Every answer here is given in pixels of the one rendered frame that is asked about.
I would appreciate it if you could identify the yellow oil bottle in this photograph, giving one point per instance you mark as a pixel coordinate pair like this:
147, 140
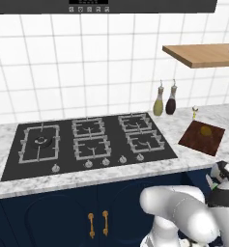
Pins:
158, 104

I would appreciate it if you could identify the dark range hood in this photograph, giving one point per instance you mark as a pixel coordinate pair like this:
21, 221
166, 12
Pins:
103, 5

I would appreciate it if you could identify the dark brown cutting board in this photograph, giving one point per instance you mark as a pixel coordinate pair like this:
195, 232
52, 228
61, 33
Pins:
196, 143

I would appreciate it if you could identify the wooden wall shelf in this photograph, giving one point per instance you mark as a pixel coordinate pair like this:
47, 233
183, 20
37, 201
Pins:
199, 54

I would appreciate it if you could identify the black gas hob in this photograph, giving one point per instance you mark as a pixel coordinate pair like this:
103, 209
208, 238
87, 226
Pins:
93, 144

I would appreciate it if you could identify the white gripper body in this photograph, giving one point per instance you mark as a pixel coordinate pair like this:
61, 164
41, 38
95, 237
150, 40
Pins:
223, 173

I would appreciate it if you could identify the navy cupboard door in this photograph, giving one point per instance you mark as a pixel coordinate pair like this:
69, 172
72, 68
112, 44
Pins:
48, 218
125, 205

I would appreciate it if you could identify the silver hob knob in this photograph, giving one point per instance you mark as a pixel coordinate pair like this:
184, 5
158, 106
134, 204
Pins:
88, 164
55, 168
139, 157
122, 159
105, 161

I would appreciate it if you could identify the dark vinegar bottle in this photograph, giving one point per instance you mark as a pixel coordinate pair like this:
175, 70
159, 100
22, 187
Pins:
171, 103

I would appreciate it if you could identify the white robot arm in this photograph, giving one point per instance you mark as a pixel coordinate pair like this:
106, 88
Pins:
180, 205

